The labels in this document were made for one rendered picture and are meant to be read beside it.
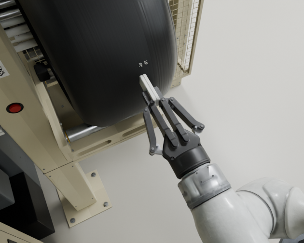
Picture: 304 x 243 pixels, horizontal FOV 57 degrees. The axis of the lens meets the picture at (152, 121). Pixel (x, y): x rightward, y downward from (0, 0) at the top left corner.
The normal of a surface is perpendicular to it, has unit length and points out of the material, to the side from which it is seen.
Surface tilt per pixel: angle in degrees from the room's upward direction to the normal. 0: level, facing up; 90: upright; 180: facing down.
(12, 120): 90
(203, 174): 8
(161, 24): 61
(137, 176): 0
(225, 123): 0
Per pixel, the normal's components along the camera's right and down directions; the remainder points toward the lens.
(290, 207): 0.17, -0.30
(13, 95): 0.46, 0.76
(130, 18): 0.40, 0.27
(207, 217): -0.66, -0.32
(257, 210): 0.59, -0.60
